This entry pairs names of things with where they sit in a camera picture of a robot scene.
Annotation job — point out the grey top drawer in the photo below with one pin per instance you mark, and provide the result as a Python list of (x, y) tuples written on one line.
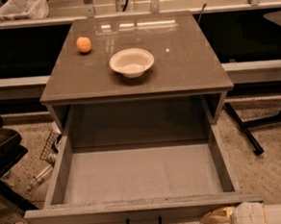
[(139, 160)]

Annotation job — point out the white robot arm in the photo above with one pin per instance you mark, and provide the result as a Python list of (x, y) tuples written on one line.
[(244, 213)]

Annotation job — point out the grey drawer cabinet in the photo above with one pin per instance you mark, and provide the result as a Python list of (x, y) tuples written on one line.
[(184, 62)]

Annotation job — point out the white paper bowl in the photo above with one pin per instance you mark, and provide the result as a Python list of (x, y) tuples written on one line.
[(131, 62)]

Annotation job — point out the orange round fruit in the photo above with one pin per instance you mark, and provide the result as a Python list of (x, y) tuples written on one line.
[(83, 44)]

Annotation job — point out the clear plastic bottle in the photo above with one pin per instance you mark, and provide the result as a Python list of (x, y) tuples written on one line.
[(41, 177)]

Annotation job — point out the white plastic bag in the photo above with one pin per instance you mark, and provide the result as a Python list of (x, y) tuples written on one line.
[(24, 9)]

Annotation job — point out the wire mesh basket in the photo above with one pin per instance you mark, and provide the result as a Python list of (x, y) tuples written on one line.
[(50, 149)]

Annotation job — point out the black table leg frame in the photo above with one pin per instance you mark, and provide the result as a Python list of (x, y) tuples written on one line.
[(245, 126)]

